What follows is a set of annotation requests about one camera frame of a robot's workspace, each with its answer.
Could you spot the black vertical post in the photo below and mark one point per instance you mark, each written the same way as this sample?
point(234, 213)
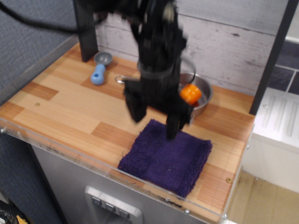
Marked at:
point(275, 51)
point(87, 40)

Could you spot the silver toy fridge cabinet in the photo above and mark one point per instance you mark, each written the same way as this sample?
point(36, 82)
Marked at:
point(68, 180)

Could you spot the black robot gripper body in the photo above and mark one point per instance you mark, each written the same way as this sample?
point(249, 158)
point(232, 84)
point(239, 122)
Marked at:
point(161, 94)

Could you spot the small steel pan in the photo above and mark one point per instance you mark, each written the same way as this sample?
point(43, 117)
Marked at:
point(203, 85)

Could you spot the blue grey toy scoop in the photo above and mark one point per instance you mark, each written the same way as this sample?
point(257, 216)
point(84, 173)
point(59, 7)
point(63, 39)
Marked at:
point(102, 59)

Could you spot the silver button control panel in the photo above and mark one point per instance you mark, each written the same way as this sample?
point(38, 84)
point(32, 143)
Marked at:
point(106, 209)

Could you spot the left black vertical post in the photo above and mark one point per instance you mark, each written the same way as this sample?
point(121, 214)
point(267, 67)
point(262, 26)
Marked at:
point(87, 40)

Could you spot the white toy sink unit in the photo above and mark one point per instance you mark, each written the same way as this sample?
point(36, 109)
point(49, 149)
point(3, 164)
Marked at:
point(272, 152)

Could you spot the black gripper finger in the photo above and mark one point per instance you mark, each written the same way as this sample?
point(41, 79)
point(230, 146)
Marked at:
point(174, 124)
point(137, 106)

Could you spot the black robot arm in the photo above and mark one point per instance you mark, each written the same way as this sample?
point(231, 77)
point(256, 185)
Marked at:
point(154, 25)

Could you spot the purple towel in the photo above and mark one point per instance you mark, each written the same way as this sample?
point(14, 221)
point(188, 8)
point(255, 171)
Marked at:
point(174, 165)

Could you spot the orange toy carrot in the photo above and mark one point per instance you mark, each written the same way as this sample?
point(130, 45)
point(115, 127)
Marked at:
point(190, 93)

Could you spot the clear acrylic front guard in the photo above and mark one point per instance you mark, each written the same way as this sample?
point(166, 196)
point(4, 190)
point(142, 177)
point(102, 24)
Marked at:
point(207, 216)

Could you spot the yellow object on floor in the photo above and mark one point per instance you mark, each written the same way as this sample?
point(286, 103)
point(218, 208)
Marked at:
point(21, 220)

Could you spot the right black vertical post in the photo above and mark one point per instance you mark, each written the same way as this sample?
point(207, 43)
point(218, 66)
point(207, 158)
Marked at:
point(275, 51)

